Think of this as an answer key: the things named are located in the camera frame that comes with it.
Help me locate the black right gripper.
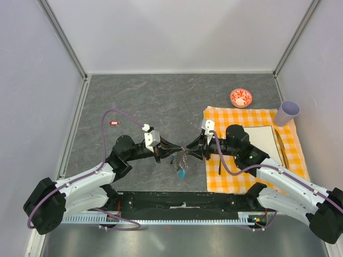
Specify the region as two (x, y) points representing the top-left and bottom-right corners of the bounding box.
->
(184, 132), (238, 161)

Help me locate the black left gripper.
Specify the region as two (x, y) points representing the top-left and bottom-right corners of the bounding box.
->
(125, 135), (182, 163)

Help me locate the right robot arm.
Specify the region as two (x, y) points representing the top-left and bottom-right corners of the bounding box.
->
(187, 124), (342, 244)

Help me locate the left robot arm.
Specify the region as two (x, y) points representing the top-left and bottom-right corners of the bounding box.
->
(23, 133), (182, 235)

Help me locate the gold fork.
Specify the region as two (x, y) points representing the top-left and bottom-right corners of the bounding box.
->
(218, 132), (226, 176)

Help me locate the orange checkered cloth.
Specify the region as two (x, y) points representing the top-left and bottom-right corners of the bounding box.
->
(204, 106), (310, 194)

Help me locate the red key tag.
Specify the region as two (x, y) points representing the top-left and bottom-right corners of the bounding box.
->
(109, 120), (120, 126)

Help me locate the white square plate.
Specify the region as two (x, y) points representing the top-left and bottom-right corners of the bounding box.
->
(244, 125), (283, 165)

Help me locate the red patterned bowl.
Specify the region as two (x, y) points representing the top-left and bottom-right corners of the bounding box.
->
(230, 88), (253, 108)

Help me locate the gold knife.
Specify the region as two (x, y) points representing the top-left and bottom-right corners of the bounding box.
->
(274, 129), (289, 169)

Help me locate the lilac plastic cup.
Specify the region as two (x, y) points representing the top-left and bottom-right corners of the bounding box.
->
(273, 101), (301, 127)

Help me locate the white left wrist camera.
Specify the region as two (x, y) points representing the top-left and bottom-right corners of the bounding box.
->
(142, 124), (160, 152)

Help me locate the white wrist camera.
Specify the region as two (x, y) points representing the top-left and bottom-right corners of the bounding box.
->
(142, 124), (160, 152)
(201, 118), (215, 138)

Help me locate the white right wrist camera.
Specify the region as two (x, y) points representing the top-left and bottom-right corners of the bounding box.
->
(201, 118), (215, 138)

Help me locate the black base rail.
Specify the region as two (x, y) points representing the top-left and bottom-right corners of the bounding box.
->
(100, 191), (265, 221)

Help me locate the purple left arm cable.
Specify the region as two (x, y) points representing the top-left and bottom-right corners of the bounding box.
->
(27, 108), (147, 231)

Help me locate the light blue cable duct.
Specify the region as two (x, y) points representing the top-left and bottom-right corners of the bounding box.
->
(61, 212), (255, 225)

